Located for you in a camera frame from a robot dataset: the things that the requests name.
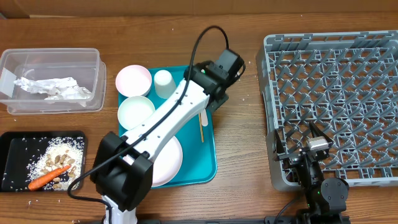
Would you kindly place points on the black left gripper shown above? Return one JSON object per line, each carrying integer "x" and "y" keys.
{"x": 217, "y": 105}

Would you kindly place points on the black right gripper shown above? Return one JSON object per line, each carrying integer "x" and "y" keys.
{"x": 296, "y": 157}

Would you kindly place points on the green-white bowl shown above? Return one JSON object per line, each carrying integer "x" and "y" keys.
{"x": 134, "y": 110}

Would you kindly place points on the white napkin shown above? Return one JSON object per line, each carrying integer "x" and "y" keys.
{"x": 53, "y": 89}

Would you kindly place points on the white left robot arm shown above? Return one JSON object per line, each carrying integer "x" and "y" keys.
{"x": 124, "y": 165}

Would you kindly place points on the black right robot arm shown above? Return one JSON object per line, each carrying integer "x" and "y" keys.
{"x": 326, "y": 198}

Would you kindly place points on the grey dishwasher rack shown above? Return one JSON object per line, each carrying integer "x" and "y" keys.
{"x": 346, "y": 84}

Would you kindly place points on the black waste tray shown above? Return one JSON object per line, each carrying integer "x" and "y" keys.
{"x": 24, "y": 155}

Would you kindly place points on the white plastic fork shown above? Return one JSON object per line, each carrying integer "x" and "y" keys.
{"x": 204, "y": 118}

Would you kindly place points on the wooden chopstick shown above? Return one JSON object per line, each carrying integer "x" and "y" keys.
{"x": 201, "y": 127}

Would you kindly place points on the white paper cup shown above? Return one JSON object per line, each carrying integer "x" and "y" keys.
{"x": 164, "y": 84}

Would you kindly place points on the teal plastic tray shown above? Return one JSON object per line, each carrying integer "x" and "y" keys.
{"x": 199, "y": 163}

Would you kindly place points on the large white plate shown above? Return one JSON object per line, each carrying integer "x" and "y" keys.
{"x": 168, "y": 163}

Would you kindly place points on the pink bowl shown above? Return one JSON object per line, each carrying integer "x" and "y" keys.
{"x": 133, "y": 80}

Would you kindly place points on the rice and peanuts pile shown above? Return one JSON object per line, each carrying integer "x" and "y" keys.
{"x": 59, "y": 161}

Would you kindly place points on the clear plastic bin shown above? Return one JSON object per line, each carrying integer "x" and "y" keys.
{"x": 83, "y": 65}

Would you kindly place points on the orange carrot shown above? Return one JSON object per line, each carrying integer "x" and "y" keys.
{"x": 43, "y": 180}

